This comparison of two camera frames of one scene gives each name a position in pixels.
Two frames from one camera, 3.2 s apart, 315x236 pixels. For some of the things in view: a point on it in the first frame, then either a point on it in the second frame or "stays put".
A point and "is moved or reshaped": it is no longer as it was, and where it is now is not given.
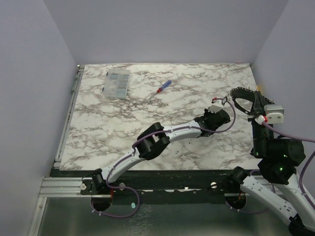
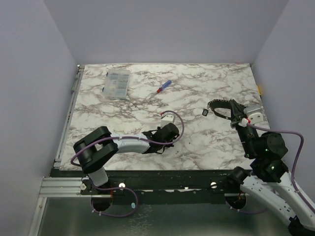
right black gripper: (257, 117) to (237, 118)
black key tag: (224, 102) is moved or reshaped
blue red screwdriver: (165, 86) stays put
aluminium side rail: (60, 187) stays put
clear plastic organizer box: (116, 83) stays put
